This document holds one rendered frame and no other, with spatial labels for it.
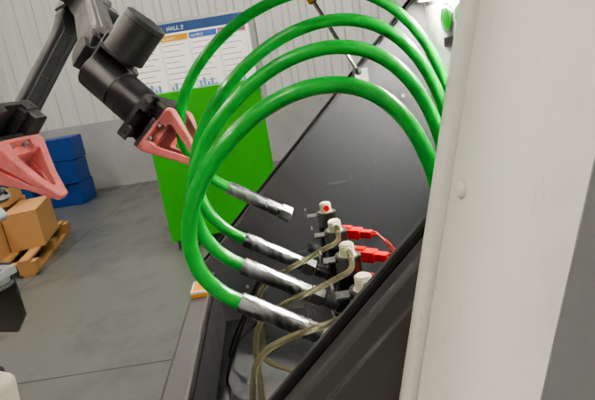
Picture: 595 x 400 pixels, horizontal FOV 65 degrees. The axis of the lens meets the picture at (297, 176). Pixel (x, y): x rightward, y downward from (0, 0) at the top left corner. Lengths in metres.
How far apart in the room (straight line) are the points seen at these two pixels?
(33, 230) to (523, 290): 4.66
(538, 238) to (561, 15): 0.08
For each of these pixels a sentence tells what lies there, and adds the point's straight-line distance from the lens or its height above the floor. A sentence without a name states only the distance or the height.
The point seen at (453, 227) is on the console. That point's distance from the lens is 0.26.
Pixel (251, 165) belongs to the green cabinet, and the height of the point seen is 0.60.
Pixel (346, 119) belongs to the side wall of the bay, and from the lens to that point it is 0.95.
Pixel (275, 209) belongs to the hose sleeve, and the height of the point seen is 1.15.
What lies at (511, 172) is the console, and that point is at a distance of 0.21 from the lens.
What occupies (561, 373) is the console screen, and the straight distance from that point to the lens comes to 0.18.
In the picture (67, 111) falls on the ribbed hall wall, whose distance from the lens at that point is 7.73.
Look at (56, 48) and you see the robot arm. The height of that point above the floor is 1.46.
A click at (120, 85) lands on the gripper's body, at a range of 0.66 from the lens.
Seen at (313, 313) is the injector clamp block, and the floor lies 0.98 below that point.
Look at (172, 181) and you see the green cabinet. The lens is 3.94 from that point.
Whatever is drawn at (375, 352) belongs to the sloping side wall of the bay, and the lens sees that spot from 0.34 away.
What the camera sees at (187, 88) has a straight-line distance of 0.63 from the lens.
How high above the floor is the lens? 1.34
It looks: 13 degrees down
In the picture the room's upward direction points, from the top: 9 degrees counter-clockwise
